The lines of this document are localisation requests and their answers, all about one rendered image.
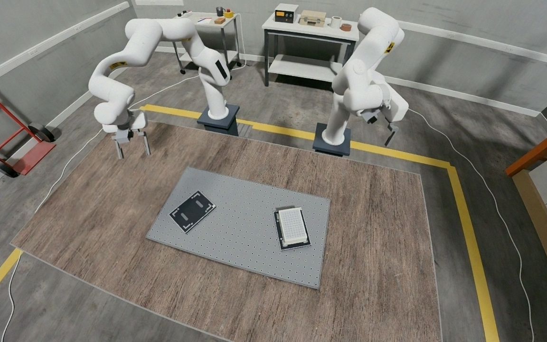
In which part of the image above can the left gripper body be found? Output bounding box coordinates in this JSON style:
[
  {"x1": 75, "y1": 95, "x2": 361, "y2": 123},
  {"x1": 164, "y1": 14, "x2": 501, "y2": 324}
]
[{"x1": 370, "y1": 79, "x2": 408, "y2": 122}]

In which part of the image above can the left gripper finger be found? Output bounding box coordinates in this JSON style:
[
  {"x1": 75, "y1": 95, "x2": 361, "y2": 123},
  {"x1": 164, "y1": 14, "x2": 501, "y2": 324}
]
[{"x1": 385, "y1": 117, "x2": 399, "y2": 147}]

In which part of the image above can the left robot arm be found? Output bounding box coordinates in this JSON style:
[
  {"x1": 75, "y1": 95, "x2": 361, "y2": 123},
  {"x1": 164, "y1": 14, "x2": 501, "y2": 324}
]
[{"x1": 322, "y1": 7, "x2": 405, "y2": 145}]

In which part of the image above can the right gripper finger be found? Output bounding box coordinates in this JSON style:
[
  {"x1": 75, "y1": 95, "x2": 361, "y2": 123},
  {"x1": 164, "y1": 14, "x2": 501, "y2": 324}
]
[
  {"x1": 131, "y1": 129, "x2": 151, "y2": 155},
  {"x1": 112, "y1": 136, "x2": 124, "y2": 159}
]

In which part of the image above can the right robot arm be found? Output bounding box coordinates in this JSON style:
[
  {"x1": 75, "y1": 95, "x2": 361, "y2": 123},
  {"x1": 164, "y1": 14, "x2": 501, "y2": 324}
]
[{"x1": 89, "y1": 18, "x2": 230, "y2": 143}]

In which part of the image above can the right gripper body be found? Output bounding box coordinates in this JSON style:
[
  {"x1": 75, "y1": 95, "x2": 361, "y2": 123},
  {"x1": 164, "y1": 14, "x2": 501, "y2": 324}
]
[{"x1": 103, "y1": 109, "x2": 149, "y2": 133}]

